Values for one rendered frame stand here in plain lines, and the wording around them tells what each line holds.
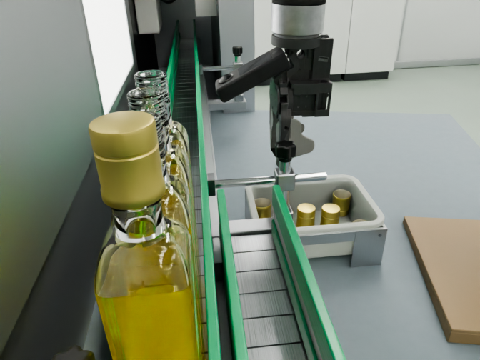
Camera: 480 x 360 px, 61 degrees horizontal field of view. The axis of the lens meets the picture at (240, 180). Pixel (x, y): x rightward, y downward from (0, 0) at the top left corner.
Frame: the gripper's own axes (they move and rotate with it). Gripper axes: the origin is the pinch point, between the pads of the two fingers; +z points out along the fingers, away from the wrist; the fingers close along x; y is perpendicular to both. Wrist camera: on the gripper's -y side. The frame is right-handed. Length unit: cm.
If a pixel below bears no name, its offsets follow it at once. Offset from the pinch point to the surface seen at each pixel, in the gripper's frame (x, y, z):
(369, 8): 348, 156, 25
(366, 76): 353, 165, 93
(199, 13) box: 83, -11, -11
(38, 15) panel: -13.3, -28.4, -25.1
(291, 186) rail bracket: -12.7, -0.3, -2.3
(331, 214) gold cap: -0.8, 10.6, 11.7
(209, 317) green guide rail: -36.0, -12.4, -3.9
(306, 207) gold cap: 1.6, 6.5, 11.5
